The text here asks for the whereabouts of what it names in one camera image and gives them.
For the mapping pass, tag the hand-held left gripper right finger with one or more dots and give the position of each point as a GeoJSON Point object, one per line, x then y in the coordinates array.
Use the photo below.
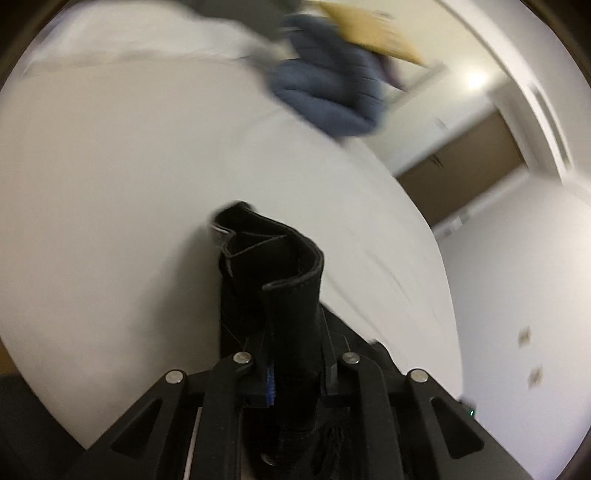
{"type": "Point", "coordinates": [369, 401]}

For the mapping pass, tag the white wall switch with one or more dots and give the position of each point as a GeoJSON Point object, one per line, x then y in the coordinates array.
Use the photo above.
{"type": "Point", "coordinates": [456, 224]}

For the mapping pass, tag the beige wall socket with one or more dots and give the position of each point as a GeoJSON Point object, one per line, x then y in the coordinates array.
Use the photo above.
{"type": "Point", "coordinates": [524, 335]}

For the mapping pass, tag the white wardrobe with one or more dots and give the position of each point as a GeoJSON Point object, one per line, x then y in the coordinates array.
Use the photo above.
{"type": "Point", "coordinates": [438, 120]}

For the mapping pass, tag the bed with white sheet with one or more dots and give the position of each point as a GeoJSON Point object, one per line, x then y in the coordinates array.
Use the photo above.
{"type": "Point", "coordinates": [115, 207]}

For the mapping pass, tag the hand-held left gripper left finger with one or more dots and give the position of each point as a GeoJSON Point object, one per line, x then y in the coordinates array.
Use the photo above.
{"type": "Point", "coordinates": [221, 406]}

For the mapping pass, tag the grey padded headboard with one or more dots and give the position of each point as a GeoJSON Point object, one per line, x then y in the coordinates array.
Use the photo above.
{"type": "Point", "coordinates": [240, 11]}

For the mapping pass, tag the folded blue duvet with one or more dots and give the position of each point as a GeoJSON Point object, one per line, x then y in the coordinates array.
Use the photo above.
{"type": "Point", "coordinates": [328, 87]}

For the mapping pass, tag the purple pillow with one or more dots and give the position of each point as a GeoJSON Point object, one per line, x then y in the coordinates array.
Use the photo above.
{"type": "Point", "coordinates": [392, 71]}

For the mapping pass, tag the black pants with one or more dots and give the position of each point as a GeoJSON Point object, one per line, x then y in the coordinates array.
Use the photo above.
{"type": "Point", "coordinates": [286, 323]}

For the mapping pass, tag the brown door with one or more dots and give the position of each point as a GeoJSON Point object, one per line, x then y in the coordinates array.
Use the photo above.
{"type": "Point", "coordinates": [461, 175]}

